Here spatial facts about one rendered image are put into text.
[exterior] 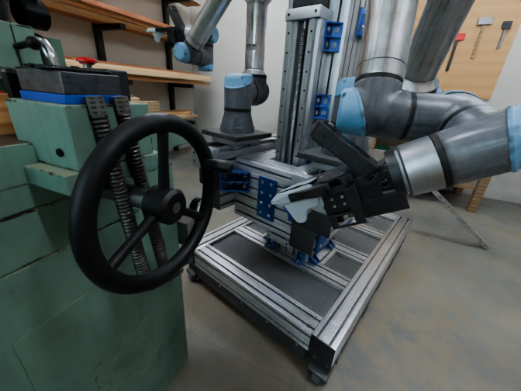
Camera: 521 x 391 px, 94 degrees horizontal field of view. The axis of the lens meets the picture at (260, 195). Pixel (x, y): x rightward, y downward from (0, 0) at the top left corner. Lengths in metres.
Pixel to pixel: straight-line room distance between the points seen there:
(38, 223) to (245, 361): 0.90
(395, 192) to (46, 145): 0.51
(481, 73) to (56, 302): 3.67
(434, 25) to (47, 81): 0.71
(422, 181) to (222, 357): 1.01
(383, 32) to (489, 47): 3.18
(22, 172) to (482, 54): 3.62
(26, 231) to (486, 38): 3.68
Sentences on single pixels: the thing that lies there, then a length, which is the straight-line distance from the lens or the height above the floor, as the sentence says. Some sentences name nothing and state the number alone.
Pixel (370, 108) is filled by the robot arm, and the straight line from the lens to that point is 0.44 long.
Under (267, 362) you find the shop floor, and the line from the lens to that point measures 1.18.
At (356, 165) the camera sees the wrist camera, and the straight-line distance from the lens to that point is 0.38.
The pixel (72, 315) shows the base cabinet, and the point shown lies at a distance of 0.65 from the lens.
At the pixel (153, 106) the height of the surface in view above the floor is 0.93.
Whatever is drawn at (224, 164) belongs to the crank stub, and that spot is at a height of 0.87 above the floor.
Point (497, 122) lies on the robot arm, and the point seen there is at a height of 0.98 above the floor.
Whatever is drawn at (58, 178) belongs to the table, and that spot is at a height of 0.86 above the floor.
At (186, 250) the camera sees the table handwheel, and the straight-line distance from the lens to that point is 0.51.
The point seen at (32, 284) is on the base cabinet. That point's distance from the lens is 0.58.
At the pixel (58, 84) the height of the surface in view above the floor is 0.98.
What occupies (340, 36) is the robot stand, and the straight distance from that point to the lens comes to 1.03.
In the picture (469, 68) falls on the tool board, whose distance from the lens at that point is 3.60.
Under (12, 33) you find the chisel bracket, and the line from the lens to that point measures 0.64.
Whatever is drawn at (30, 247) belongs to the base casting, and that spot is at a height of 0.74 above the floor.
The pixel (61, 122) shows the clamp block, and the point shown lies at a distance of 0.43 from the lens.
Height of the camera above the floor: 0.99
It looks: 23 degrees down
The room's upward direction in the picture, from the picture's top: 4 degrees clockwise
